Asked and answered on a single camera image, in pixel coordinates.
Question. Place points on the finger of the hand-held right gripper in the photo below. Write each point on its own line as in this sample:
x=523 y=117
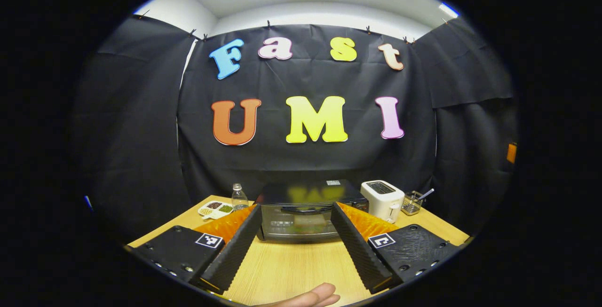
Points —
x=511 y=153

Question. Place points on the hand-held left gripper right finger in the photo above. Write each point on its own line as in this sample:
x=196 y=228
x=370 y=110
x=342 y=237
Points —
x=357 y=250

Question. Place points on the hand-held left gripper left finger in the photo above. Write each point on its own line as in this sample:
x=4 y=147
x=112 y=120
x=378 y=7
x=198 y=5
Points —
x=235 y=250

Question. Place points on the lettuce sandwich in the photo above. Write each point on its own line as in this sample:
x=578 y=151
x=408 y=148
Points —
x=308 y=225

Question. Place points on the black electric oven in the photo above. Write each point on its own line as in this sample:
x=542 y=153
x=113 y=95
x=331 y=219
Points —
x=310 y=192

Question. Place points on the white sectioned dish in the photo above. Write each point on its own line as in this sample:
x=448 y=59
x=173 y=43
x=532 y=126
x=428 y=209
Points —
x=215 y=208

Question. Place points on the white toaster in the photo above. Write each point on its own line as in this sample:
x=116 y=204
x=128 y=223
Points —
x=383 y=199

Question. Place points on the metal spoon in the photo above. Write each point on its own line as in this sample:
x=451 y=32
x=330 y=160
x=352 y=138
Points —
x=424 y=195

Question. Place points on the ceiling light panel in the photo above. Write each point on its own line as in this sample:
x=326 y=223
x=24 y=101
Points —
x=449 y=10

